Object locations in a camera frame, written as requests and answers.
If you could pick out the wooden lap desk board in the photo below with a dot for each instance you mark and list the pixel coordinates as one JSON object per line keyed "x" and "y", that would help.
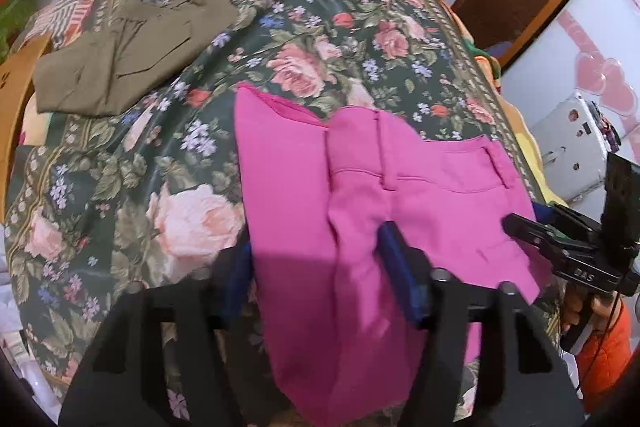
{"x": 15, "y": 107}

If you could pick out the green fabric bag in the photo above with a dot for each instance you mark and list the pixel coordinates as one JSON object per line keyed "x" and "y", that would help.
{"x": 12, "y": 22}

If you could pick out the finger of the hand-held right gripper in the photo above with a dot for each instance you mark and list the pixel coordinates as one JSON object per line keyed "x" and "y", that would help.
{"x": 550, "y": 213}
{"x": 545, "y": 237}

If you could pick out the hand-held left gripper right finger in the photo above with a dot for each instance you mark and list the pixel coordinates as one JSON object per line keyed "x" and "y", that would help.
{"x": 400, "y": 267}

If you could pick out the pink pants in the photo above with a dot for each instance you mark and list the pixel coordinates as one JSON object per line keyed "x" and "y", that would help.
{"x": 300, "y": 232}

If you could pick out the floral blanket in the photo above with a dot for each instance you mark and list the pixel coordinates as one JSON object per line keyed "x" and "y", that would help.
{"x": 300, "y": 32}

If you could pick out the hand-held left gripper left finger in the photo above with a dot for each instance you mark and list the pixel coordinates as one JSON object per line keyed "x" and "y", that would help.
{"x": 240, "y": 277}

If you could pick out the white suitcase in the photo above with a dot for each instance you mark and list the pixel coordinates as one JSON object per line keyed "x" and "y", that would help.
{"x": 570, "y": 147}

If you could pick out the striped bed sheet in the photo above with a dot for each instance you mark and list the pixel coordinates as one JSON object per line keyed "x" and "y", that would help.
{"x": 65, "y": 14}

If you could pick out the person's right hand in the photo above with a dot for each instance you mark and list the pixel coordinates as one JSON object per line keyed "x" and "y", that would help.
{"x": 571, "y": 307}

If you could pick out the olive green pants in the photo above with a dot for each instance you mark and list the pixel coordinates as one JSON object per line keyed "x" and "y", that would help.
{"x": 125, "y": 57}

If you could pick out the wooden wardrobe with heart doors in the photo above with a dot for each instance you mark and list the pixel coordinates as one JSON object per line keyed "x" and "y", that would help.
{"x": 550, "y": 32}

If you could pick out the person's right forearm orange sleeve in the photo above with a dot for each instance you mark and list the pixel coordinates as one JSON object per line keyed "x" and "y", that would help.
{"x": 610, "y": 357}

